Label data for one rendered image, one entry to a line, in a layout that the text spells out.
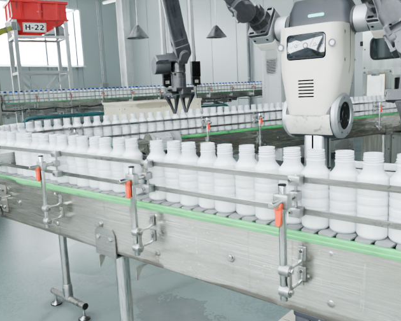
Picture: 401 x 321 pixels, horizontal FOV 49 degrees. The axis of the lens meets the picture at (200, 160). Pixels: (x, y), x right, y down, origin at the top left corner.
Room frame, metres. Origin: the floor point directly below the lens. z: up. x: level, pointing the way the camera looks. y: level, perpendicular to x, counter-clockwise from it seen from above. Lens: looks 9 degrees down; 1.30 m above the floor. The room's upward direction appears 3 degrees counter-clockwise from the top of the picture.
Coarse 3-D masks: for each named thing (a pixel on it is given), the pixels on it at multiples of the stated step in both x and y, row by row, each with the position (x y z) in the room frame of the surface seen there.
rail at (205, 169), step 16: (112, 160) 1.30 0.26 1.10; (128, 160) 1.25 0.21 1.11; (80, 176) 1.41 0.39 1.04; (96, 176) 1.36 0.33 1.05; (256, 176) 0.97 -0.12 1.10; (272, 176) 0.94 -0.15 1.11; (304, 176) 0.89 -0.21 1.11; (176, 192) 1.13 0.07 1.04; (192, 192) 1.10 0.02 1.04; (400, 192) 0.77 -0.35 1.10; (304, 208) 0.89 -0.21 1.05; (368, 224) 0.81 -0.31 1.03; (384, 224) 0.79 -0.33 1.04; (400, 224) 0.77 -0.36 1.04
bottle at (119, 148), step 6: (114, 138) 1.35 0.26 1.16; (120, 138) 1.33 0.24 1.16; (114, 144) 1.33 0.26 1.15; (120, 144) 1.32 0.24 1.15; (114, 150) 1.32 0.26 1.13; (120, 150) 1.32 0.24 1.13; (114, 156) 1.31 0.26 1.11; (120, 156) 1.31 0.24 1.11; (114, 162) 1.31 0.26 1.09; (120, 162) 1.31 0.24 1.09; (114, 168) 1.32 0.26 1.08; (120, 168) 1.31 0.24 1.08; (114, 174) 1.32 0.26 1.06; (120, 174) 1.31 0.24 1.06; (114, 186) 1.32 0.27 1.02; (120, 186) 1.31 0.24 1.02; (120, 192) 1.31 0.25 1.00
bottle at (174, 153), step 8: (168, 144) 1.18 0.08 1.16; (176, 144) 1.17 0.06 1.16; (168, 152) 1.18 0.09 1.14; (176, 152) 1.17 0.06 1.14; (168, 160) 1.16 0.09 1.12; (176, 160) 1.16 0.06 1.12; (168, 168) 1.16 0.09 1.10; (168, 176) 1.17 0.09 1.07; (176, 176) 1.16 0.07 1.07; (168, 184) 1.17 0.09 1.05; (176, 184) 1.16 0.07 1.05; (168, 192) 1.17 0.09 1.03; (168, 200) 1.17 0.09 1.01; (176, 200) 1.16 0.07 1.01
